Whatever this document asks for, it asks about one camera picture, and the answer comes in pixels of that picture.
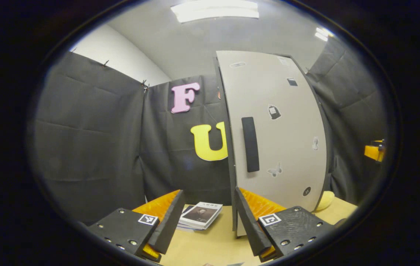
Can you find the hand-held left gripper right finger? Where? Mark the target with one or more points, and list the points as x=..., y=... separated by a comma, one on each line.
x=248, y=221

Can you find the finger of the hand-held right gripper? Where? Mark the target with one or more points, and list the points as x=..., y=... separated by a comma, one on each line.
x=375, y=151

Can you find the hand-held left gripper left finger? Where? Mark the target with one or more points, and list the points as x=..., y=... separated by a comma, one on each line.
x=171, y=221

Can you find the dark grey cabinet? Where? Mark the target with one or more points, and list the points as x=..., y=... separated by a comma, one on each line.
x=232, y=192

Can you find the light grey cabinet door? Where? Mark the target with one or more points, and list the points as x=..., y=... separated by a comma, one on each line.
x=291, y=129

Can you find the dark blue book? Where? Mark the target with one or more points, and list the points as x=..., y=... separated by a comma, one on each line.
x=187, y=210

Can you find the white portrait cover book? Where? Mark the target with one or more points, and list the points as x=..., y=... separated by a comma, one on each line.
x=202, y=215

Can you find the yellow plush ball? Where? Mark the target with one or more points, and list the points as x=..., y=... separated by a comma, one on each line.
x=325, y=200

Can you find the black backdrop cloth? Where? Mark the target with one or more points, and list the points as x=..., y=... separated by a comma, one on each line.
x=91, y=140

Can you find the small ceiling light panel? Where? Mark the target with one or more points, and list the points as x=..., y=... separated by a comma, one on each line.
x=323, y=34

